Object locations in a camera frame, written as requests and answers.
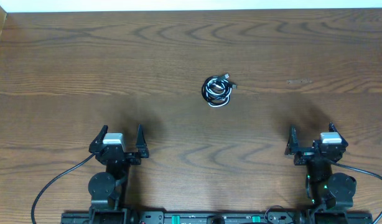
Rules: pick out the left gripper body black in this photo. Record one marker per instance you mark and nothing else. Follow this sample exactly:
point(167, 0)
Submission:
point(130, 159)

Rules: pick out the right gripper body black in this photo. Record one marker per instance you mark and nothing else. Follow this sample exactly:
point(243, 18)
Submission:
point(305, 155)

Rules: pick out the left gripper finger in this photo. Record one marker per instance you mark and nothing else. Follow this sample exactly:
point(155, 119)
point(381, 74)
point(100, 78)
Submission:
point(140, 141)
point(98, 141)

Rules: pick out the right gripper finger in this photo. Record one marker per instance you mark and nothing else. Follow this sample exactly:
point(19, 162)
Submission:
point(332, 128)
point(292, 144)

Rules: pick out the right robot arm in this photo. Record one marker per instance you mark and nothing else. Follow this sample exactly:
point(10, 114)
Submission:
point(331, 193)

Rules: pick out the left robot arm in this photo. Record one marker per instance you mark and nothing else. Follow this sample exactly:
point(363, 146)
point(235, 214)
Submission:
point(108, 188)

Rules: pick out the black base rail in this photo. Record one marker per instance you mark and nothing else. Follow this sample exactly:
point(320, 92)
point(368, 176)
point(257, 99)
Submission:
point(157, 217)

